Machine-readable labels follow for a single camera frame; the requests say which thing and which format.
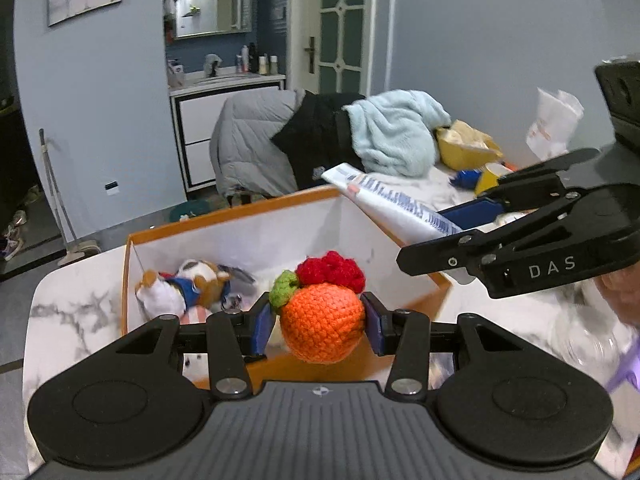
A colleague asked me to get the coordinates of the clear glass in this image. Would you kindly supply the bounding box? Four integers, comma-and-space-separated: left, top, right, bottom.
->
550, 305, 623, 378

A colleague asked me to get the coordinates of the yellow bowl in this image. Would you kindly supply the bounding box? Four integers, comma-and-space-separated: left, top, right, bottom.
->
434, 120, 503, 170

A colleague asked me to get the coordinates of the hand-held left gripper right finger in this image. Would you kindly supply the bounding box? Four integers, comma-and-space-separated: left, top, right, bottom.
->
360, 291, 536, 401

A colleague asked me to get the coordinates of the white sneaker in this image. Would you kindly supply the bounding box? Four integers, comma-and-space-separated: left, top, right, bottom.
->
0, 234, 25, 262

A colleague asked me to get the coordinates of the orange cardboard box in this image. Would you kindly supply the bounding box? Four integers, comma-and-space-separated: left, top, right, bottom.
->
121, 185, 453, 391

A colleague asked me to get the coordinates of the blue snack packet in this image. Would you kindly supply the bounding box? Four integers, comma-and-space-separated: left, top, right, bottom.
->
450, 169, 483, 190

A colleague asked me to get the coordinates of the person's right hand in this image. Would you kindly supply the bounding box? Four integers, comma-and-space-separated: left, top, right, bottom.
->
597, 267, 640, 330

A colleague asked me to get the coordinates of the teal basin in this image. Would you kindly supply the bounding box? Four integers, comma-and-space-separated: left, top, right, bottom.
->
170, 200, 226, 223

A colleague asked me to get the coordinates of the white vanity cabinet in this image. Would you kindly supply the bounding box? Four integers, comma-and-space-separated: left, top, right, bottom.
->
169, 74, 287, 193

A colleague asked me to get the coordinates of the light blue fleece blanket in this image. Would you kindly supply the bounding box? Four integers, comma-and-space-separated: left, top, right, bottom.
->
345, 89, 453, 178

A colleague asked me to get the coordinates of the grey puffer jacket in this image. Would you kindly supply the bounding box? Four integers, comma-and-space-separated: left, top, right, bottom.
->
209, 89, 311, 196

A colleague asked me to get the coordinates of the white glass-panel door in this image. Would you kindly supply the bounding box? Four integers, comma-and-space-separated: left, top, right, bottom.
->
287, 0, 393, 96

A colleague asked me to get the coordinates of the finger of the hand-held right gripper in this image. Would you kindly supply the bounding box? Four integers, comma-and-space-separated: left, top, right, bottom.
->
437, 147, 601, 235
396, 183, 636, 282

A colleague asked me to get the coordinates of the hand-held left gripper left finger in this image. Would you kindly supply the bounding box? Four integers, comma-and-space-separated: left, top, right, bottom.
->
107, 292, 275, 401

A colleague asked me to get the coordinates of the orange crochet fruit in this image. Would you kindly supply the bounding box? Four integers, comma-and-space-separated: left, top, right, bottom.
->
269, 251, 367, 365

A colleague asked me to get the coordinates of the black jacket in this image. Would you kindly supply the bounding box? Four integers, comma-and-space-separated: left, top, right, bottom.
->
272, 91, 368, 196

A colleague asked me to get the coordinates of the yellow mug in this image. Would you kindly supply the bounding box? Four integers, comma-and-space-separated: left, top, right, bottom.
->
474, 162, 513, 197

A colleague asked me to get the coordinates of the crumpled paper wrapper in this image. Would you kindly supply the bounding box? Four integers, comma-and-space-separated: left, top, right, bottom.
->
435, 120, 501, 153

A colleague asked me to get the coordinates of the white cream tube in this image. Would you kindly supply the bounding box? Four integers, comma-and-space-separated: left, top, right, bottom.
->
320, 162, 463, 248

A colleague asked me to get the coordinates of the raccoon plush toy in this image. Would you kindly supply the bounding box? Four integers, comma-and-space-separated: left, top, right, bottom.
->
135, 259, 256, 318

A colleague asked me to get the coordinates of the grey floor mop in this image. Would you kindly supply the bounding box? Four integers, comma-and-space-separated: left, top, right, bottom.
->
39, 129, 101, 267

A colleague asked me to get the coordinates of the plastic bag of snacks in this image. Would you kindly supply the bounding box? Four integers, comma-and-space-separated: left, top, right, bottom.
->
525, 87, 585, 158

